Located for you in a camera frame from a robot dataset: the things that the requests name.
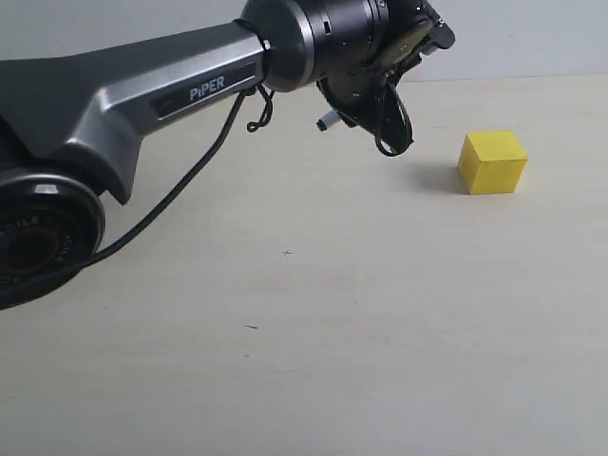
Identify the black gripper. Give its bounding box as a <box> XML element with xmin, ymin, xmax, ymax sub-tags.
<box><xmin>316</xmin><ymin>1</ymin><xmax>455</xmax><ymax>143</ymax></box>

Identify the black and white marker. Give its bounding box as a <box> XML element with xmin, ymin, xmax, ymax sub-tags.
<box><xmin>315</xmin><ymin>109</ymin><xmax>343</xmax><ymax>132</ymax></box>

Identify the yellow cube block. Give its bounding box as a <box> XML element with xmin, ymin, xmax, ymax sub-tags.
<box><xmin>457</xmin><ymin>130</ymin><xmax>528</xmax><ymax>195</ymax></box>

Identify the black camera cable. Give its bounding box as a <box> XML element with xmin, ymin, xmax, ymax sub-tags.
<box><xmin>0</xmin><ymin>75</ymin><xmax>415</xmax><ymax>298</ymax></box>

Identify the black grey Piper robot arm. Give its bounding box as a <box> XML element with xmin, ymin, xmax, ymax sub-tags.
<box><xmin>1</xmin><ymin>1</ymin><xmax>455</xmax><ymax>309</ymax></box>

